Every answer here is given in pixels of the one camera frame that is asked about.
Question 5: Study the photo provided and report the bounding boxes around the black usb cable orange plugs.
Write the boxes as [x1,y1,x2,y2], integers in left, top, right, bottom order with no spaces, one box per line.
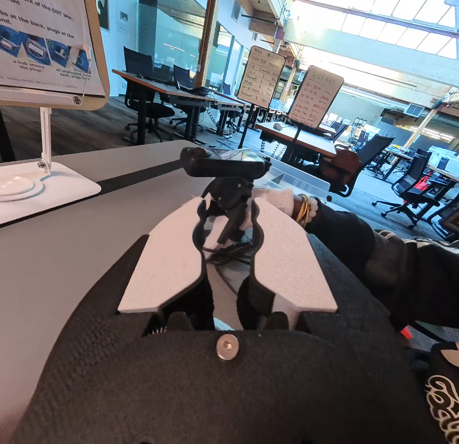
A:
[200,240,259,297]

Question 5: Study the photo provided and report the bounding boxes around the person's right hand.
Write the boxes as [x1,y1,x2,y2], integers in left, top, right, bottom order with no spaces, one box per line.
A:
[251,187,295,218]

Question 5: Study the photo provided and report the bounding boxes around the instruction sheet on board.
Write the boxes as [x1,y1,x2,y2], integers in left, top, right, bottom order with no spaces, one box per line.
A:
[0,0,110,111]

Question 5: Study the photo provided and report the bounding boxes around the gold wrist bangles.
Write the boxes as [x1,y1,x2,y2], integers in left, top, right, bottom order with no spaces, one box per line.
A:
[293,194,320,230]

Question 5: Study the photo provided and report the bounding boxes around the white board stand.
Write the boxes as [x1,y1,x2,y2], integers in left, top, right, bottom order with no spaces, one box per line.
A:
[0,107,103,226]

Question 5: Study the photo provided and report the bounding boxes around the phone icon door window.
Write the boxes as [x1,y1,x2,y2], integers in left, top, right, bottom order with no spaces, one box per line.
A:
[93,0,110,31]

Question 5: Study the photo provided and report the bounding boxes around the dark printed sweatshirt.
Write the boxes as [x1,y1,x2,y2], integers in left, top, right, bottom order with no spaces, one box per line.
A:
[423,341,459,444]

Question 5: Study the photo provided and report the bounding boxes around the clear plastic bin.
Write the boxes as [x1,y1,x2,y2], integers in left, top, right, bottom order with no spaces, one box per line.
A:
[247,160,332,196]

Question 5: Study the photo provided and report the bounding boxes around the wooden support post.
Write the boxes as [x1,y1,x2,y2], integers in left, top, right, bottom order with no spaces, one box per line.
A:
[195,0,224,89]

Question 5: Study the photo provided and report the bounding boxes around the handwritten whiteboard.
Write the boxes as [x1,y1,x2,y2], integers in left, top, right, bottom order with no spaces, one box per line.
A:
[236,45,287,148]
[287,65,345,129]

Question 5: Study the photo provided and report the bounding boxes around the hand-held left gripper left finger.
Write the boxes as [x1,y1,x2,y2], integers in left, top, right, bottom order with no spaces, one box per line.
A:
[116,196,208,315]

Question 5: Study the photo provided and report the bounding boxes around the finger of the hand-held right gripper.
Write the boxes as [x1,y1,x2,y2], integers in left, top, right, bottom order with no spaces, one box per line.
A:
[205,214,231,250]

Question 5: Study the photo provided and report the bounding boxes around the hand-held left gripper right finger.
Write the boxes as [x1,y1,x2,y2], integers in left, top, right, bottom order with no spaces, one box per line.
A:
[251,197,339,329]

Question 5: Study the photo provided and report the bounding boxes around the wooden office desk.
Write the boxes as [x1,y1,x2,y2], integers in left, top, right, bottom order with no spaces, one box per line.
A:
[111,68,248,146]
[255,121,338,158]

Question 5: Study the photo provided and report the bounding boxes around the black office chair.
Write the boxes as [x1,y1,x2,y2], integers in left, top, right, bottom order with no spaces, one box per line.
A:
[172,64,207,132]
[123,46,177,143]
[318,133,396,198]
[371,147,443,230]

